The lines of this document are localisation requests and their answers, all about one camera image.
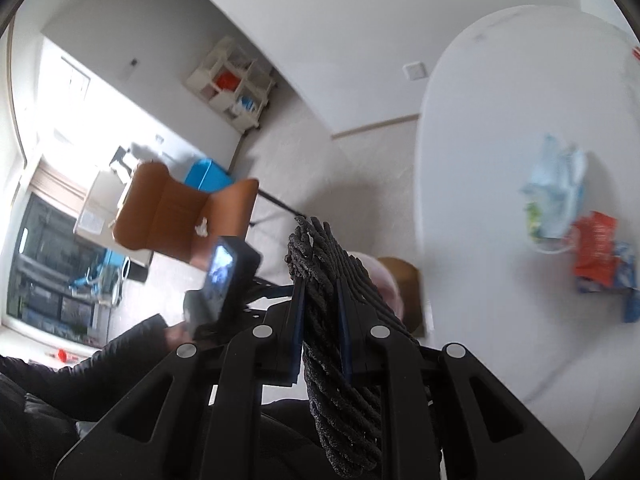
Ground blue face mask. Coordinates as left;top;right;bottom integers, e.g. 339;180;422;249
520;134;588;255

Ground black sleeved left forearm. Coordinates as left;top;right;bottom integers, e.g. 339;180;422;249
1;314;191;422

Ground white tissue on chair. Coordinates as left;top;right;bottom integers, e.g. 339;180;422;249
194;218;208;238

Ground brown leather chair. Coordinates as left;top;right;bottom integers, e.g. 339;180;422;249
112;160;312;266

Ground wooden stool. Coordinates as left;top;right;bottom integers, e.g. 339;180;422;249
378;257;426;337

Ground blue plastic bin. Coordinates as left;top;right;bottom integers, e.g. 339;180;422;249
183;158;234;193

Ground red snack packet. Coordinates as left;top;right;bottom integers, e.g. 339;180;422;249
574;211;617;288

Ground white storage trolley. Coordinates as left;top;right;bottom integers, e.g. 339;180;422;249
184;36;277;134

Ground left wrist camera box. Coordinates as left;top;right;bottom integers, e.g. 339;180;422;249
183;236;262;340

